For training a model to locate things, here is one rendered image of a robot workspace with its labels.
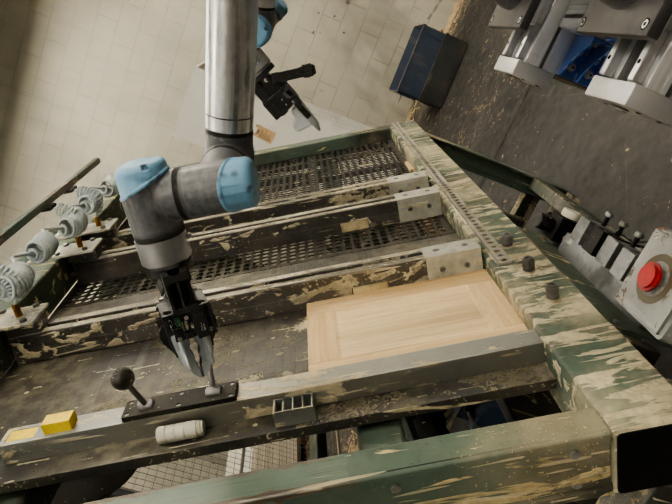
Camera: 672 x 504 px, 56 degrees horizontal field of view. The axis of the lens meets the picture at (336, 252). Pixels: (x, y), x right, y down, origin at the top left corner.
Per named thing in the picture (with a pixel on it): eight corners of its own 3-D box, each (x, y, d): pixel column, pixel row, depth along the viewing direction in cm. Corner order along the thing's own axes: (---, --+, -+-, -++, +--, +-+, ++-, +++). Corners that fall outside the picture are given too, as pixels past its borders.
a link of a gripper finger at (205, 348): (209, 389, 99) (193, 339, 95) (201, 372, 104) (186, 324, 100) (228, 382, 100) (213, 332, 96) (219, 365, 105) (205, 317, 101)
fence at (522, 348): (545, 362, 107) (544, 342, 106) (5, 465, 109) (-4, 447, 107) (535, 347, 112) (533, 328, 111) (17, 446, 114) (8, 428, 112)
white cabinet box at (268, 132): (430, 160, 528) (193, 66, 489) (402, 221, 546) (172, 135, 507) (416, 145, 585) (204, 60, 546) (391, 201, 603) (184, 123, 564)
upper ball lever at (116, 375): (158, 415, 109) (128, 381, 98) (137, 420, 109) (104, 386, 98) (159, 395, 111) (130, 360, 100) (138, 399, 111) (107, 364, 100)
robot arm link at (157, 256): (131, 235, 94) (184, 219, 97) (140, 263, 96) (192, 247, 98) (137, 249, 88) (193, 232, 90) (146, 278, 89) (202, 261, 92)
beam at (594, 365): (702, 481, 86) (705, 416, 82) (615, 497, 86) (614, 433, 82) (417, 142, 290) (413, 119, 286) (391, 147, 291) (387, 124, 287)
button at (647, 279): (676, 273, 79) (662, 268, 78) (659, 300, 80) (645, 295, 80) (659, 261, 82) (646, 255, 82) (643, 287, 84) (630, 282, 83)
